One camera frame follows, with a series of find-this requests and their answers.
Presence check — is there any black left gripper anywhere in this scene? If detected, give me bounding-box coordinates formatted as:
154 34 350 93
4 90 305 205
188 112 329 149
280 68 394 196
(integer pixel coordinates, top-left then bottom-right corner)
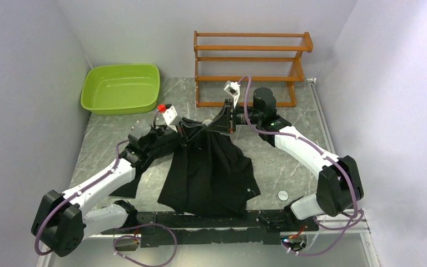
145 117 206 154

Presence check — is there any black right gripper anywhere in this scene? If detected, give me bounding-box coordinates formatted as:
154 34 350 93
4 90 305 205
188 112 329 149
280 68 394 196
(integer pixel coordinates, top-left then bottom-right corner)
206 98 262 134

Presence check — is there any black button shirt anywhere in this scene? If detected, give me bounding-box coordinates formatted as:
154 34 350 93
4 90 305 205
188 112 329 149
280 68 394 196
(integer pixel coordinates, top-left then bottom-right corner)
110 117 262 218

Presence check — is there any white round brooch back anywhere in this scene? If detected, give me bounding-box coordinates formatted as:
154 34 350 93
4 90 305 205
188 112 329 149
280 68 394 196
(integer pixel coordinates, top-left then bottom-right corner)
277 190 289 201

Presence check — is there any orange round brooch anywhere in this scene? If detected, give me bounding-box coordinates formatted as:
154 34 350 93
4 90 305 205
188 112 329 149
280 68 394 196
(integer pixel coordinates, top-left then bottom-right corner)
202 120 212 126

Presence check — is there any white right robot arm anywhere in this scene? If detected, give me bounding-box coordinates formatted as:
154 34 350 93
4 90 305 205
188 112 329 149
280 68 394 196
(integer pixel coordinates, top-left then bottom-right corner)
207 82 364 231

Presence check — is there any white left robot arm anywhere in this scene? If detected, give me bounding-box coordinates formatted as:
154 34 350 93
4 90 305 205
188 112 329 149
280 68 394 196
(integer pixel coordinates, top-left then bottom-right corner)
31 117 208 256

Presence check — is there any green plastic basin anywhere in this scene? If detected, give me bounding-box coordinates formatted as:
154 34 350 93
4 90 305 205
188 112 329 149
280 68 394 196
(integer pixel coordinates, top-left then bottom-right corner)
80 64 160 115

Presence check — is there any orange wooden shoe rack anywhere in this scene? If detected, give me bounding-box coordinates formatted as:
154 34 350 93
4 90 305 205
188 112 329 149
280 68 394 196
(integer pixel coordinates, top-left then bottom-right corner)
193 31 314 107

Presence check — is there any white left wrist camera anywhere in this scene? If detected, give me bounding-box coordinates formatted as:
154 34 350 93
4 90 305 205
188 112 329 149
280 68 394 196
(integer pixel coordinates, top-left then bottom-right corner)
157 103 179 132

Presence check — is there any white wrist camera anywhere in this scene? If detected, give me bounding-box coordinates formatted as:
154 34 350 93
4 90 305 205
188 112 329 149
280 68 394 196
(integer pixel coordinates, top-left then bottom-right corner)
224 81 240 108
157 103 179 132

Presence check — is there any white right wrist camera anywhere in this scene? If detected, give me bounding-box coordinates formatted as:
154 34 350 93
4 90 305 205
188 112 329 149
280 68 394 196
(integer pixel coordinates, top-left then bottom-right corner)
224 81 240 108

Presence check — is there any aluminium table edge rail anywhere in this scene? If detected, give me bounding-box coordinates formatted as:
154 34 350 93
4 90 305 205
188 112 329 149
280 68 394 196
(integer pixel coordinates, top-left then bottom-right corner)
307 78 381 266

